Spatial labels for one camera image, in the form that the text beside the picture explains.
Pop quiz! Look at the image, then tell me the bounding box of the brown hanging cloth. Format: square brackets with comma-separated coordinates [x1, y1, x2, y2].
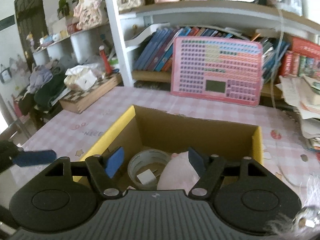
[19, 94, 35, 115]

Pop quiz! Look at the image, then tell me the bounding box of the red boxed book set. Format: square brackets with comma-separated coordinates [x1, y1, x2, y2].
[290, 37, 320, 57]

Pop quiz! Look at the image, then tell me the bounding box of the green potted plant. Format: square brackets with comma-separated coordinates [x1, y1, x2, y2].
[57, 0, 73, 18]

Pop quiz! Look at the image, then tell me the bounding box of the pink floral cloth doll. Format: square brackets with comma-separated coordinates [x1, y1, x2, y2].
[73, 0, 104, 30]

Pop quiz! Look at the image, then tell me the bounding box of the floral tissue pack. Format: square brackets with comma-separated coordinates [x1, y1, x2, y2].
[64, 64, 99, 92]

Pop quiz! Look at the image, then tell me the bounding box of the yellow cardboard box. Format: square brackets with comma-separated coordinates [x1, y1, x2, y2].
[72, 105, 263, 193]

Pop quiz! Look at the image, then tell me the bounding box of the wooden chess box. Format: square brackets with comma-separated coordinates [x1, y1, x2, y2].
[59, 74, 122, 114]

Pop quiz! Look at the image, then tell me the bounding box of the dark door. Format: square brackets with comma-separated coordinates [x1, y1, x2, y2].
[14, 0, 50, 70]

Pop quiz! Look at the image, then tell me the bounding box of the clear tape roll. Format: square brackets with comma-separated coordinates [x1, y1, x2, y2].
[127, 149, 172, 190]

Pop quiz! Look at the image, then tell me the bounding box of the pink button learning pad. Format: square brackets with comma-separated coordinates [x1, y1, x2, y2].
[171, 36, 263, 107]

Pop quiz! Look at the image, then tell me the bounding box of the row of children's books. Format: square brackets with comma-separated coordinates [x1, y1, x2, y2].
[134, 26, 290, 85]

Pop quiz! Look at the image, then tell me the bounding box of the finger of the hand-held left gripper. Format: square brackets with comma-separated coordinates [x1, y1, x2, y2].
[0, 140, 57, 173]

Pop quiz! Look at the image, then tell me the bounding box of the green white tub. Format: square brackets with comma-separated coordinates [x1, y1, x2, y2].
[109, 57, 120, 73]

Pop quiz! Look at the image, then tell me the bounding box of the pink checked tablecloth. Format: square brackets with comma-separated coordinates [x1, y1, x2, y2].
[10, 85, 320, 205]

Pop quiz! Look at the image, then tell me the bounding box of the row of small colourful books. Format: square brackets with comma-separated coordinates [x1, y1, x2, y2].
[279, 51, 320, 78]

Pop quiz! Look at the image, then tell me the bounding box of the white charging cable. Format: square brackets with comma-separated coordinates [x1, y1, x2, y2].
[255, 0, 284, 108]

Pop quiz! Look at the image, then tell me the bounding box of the stack of papers and books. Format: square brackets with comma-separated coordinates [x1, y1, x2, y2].
[275, 74, 320, 152]

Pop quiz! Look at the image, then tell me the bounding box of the white pen holder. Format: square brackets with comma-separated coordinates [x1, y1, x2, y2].
[300, 0, 320, 22]

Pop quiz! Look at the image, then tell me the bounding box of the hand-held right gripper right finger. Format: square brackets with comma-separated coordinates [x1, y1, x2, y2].
[188, 147, 283, 199]

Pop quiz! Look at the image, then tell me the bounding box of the pink plush toy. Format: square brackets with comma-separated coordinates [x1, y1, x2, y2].
[157, 151, 200, 190]

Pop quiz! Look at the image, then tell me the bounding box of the dark green garment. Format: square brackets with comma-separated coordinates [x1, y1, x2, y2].
[34, 72, 67, 112]

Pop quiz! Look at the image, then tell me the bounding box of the red white stick toy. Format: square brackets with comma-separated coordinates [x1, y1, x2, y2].
[99, 45, 113, 75]

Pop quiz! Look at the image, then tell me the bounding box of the lavender garment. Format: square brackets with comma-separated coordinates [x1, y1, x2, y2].
[29, 66, 53, 93]

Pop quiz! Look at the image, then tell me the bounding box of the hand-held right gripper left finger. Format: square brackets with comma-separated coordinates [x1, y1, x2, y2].
[27, 147, 125, 199]

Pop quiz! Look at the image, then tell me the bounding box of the white bookshelf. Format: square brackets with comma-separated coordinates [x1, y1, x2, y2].
[32, 0, 320, 100]

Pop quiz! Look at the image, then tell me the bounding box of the grey garment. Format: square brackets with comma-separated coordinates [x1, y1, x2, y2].
[45, 59, 63, 73]

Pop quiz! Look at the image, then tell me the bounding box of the small cream plug adapter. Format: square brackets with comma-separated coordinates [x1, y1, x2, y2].
[136, 170, 157, 185]

